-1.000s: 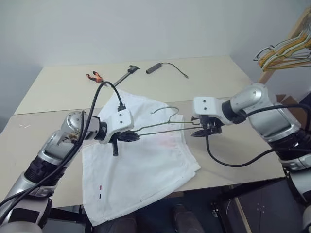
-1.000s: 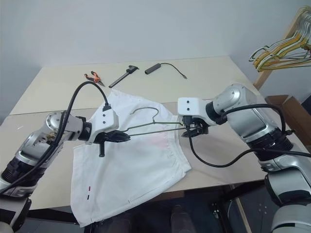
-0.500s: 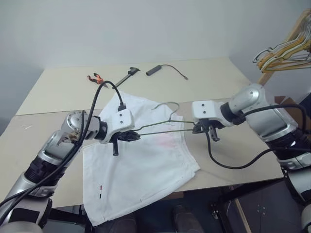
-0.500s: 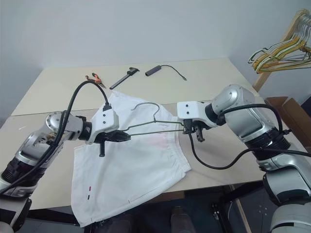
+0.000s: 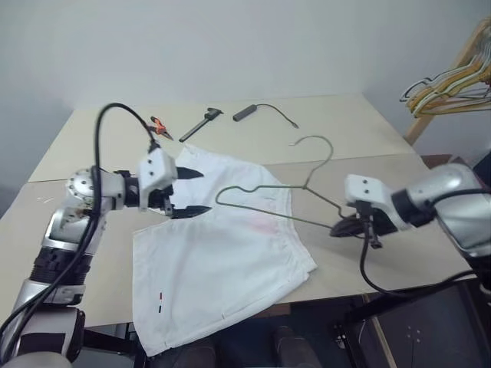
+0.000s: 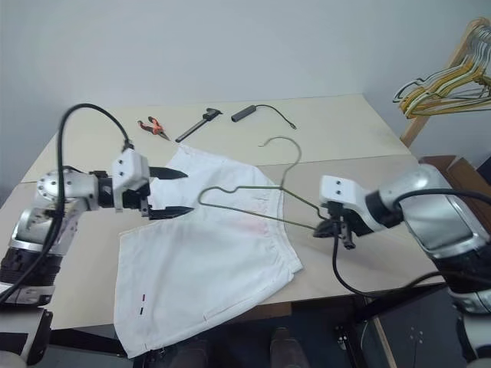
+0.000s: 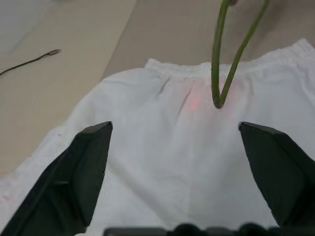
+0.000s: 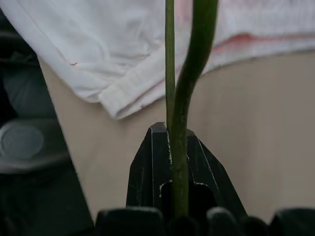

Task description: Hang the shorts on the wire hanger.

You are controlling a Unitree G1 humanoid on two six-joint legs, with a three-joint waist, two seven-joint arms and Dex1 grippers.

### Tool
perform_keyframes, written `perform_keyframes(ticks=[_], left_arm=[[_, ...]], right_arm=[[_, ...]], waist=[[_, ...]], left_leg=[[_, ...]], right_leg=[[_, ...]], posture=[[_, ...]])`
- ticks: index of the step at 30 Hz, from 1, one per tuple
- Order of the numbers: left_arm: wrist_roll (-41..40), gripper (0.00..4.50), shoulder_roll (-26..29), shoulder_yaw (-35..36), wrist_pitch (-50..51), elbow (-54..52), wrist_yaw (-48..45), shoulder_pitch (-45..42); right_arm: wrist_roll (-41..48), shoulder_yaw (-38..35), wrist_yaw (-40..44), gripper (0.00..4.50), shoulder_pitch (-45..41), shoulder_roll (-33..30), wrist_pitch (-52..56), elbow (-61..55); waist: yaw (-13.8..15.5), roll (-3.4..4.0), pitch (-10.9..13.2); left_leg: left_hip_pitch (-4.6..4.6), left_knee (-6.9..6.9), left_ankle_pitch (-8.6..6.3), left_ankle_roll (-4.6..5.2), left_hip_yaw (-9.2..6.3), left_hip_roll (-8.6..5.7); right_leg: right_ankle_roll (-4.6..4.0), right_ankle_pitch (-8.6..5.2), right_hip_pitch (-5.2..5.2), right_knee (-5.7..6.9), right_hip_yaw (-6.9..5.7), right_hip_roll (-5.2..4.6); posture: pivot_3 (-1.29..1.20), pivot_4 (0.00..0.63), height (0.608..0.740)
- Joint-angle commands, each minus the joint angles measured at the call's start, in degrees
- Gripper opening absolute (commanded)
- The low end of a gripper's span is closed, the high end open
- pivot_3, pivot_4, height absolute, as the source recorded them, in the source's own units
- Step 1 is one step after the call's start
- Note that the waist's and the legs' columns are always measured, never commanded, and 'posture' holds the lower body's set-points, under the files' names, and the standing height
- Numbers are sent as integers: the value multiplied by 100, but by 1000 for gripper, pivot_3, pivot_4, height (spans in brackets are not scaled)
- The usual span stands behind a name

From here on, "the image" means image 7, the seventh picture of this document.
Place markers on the white shorts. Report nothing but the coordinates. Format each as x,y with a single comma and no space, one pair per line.
167,152

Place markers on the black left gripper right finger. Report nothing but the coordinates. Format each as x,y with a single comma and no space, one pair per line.
283,177

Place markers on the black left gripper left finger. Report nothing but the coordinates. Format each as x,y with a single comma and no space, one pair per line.
64,182

